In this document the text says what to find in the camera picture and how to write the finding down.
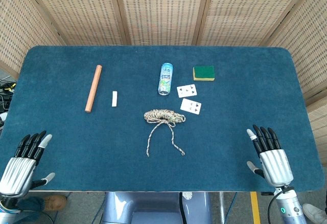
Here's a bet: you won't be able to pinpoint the beige braided rope bundle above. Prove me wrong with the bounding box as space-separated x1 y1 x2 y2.
143 108 186 158

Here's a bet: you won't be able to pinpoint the clubs playing card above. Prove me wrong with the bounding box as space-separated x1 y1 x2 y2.
176 84 198 98
180 98 202 114

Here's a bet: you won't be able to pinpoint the green yellow scouring sponge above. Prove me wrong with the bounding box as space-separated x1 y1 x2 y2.
193 65 216 82

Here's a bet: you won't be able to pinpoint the blue jeans leg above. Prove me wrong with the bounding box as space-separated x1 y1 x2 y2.
15 197 46 221

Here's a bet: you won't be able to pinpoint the brown leather shoe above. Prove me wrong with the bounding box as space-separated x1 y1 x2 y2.
43 195 67 212

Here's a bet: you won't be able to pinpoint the woven bamboo folding screen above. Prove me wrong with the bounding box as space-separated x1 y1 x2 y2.
0 0 327 168

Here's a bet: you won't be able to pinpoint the metal table leg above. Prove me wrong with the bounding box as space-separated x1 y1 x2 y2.
219 192 226 222

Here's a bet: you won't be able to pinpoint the black cable on base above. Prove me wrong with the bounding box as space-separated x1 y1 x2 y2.
178 192 189 224

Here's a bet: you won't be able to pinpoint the wooden rolling pin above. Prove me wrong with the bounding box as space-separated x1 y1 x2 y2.
84 64 103 113

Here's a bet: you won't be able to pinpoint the thin blue floor cable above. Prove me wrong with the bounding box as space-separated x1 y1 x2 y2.
224 192 239 224

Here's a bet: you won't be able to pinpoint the white sneaker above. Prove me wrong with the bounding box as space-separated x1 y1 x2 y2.
302 203 327 224

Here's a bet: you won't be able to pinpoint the blue carpet table mat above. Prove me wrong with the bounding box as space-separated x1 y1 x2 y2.
0 45 325 193

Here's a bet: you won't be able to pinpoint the blue green drink can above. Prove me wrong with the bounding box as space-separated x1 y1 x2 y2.
157 62 175 96

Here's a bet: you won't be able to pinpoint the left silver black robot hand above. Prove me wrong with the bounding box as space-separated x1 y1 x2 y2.
0 130 56 199

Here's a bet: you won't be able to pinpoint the cable clutter with yellow tool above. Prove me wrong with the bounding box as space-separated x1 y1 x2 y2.
0 79 17 116

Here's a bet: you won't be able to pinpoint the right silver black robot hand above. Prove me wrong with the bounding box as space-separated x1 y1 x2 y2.
246 124 294 188

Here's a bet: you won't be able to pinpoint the blue-grey robot base column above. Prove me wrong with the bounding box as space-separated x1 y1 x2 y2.
101 192 213 224

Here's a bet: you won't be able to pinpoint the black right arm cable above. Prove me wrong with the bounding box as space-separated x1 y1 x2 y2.
267 187 294 224

